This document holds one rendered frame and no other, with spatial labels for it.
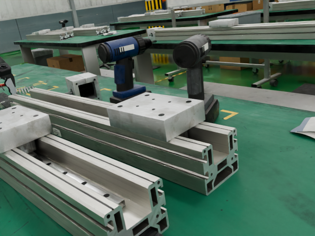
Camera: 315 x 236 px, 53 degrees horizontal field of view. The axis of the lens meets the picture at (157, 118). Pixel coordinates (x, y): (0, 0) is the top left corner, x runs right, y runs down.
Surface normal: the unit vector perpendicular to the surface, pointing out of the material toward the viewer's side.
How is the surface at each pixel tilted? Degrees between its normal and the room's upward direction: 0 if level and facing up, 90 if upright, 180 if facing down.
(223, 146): 90
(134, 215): 0
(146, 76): 90
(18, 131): 90
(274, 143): 0
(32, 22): 90
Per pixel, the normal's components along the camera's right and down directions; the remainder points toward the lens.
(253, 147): -0.14, -0.93
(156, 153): -0.70, 0.34
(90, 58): 0.63, 0.19
